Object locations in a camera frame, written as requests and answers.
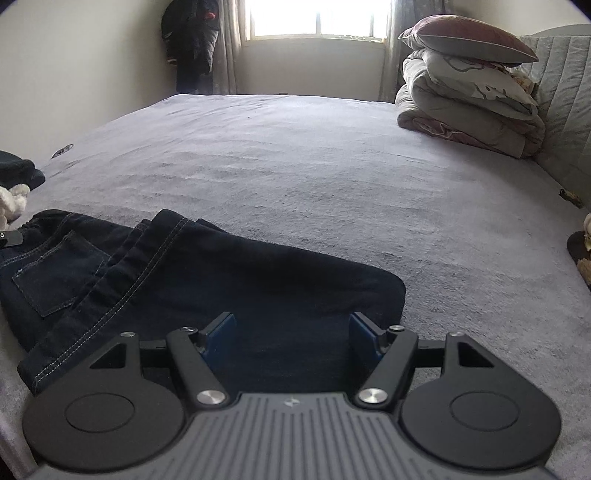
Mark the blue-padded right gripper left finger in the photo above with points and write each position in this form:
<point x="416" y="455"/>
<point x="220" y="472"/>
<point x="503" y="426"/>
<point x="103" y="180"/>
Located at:
<point x="196" y="353"/>

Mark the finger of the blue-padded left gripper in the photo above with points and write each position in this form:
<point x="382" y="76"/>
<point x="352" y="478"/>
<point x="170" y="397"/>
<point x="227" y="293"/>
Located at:
<point x="11" y="238"/>

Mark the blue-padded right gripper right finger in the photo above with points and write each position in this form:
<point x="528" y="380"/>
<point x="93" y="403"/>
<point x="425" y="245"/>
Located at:
<point x="388" y="355"/>

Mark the dark blue jeans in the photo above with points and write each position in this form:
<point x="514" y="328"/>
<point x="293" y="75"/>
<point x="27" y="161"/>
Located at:
<point x="75" y="282"/>

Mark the stack of folded clothes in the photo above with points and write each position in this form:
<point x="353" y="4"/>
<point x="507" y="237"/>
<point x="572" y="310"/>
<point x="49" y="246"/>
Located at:
<point x="578" y="246"/>

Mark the white plush garment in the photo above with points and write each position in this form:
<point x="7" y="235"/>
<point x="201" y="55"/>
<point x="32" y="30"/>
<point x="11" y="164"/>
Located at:
<point x="13" y="203"/>

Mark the dark garment at bed edge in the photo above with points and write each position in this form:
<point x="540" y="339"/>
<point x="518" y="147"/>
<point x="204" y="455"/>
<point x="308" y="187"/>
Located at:
<point x="15" y="171"/>

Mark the small brown object on bed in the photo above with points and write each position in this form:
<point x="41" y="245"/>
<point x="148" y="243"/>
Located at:
<point x="571" y="198"/>

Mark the grey curtain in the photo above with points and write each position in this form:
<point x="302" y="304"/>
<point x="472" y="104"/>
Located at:
<point x="404" y="14"/>
<point x="228" y="49"/>

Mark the pink grey pillow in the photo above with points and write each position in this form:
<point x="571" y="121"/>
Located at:
<point x="464" y="37"/>

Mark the right grey curtain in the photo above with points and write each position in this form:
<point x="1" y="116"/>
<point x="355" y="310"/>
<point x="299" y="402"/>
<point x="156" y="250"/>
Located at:
<point x="404" y="14"/>

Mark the window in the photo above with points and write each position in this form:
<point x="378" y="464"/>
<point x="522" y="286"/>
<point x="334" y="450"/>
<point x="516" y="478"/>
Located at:
<point x="365" y="19"/>

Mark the grey quilted headboard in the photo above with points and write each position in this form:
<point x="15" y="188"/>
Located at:
<point x="563" y="76"/>

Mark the dark jacket hanging on wall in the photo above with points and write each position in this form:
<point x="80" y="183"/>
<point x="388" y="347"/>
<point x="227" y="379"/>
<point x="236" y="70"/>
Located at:
<point x="189" y="29"/>

